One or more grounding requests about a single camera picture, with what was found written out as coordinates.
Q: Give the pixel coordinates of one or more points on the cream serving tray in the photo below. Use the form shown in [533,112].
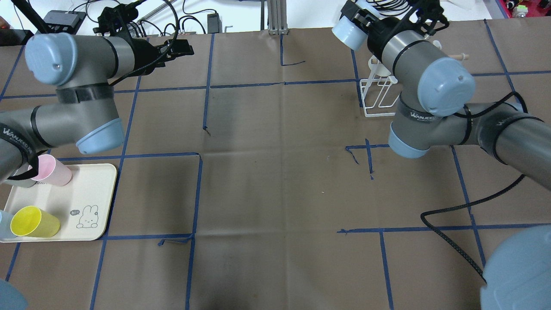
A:
[82,206]

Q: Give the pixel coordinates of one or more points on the grey cup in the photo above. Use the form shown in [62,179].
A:
[20,181]

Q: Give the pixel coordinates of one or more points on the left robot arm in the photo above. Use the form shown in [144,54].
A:
[84,70]

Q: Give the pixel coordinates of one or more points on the light blue cup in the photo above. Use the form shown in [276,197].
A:
[5,225]
[349,34]

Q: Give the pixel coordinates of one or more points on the yellow cup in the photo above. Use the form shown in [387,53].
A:
[32,221]

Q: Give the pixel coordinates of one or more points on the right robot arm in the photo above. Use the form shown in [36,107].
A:
[517,275]

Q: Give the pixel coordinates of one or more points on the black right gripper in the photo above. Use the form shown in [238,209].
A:
[379,35]

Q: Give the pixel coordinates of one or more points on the pink cup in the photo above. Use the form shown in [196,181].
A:
[52,171]

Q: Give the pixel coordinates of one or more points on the black power adapter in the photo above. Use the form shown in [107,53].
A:
[214,23]

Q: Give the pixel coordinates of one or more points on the aluminium frame post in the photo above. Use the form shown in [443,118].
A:
[277,17]

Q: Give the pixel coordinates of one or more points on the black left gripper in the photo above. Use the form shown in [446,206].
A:
[143,54]

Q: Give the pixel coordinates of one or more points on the white wire cup rack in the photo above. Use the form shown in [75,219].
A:
[381,92]

